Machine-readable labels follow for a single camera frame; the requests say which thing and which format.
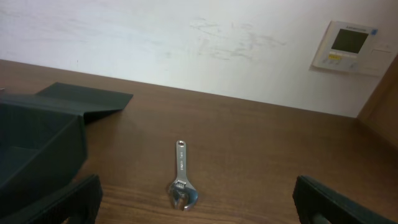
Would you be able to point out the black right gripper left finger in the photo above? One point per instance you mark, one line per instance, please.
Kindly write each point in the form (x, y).
(78, 202)

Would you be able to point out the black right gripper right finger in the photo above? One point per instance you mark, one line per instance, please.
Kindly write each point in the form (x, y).
(317, 203)

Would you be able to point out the black box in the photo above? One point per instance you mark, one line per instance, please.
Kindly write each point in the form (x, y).
(43, 139)

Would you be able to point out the silver adjustable wrench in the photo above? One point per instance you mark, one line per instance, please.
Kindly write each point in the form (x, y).
(183, 194)

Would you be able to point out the white wall control panel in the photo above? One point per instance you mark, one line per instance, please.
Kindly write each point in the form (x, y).
(353, 48)

